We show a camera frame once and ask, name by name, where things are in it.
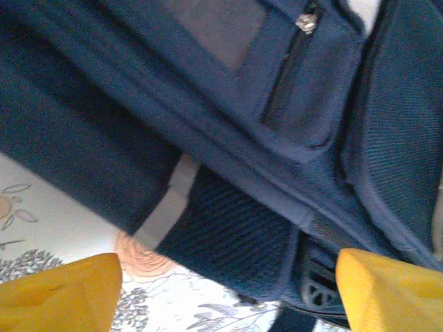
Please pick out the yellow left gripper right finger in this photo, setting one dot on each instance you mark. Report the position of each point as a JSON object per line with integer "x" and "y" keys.
{"x": 391, "y": 297}

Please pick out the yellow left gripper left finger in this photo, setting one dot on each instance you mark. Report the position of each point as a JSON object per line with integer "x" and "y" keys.
{"x": 59, "y": 301}

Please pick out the navy blue student backpack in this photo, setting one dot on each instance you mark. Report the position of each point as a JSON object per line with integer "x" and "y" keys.
{"x": 242, "y": 138}

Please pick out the floral patterned table cover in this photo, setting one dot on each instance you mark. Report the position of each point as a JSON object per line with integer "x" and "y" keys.
{"x": 52, "y": 224}

